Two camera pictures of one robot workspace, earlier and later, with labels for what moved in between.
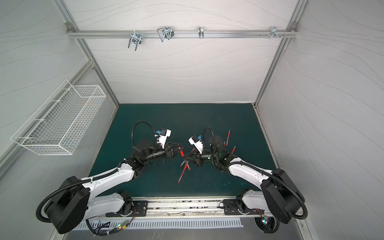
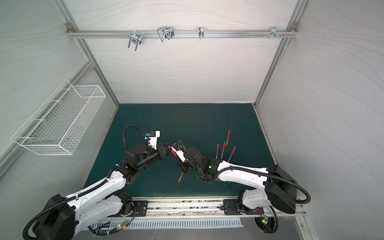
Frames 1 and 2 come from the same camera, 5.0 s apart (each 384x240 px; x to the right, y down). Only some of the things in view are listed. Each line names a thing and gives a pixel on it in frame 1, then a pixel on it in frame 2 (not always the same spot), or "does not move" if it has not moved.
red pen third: [185, 167] does not move
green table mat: [243, 138] does not move
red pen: [229, 134] does not move
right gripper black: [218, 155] -> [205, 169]
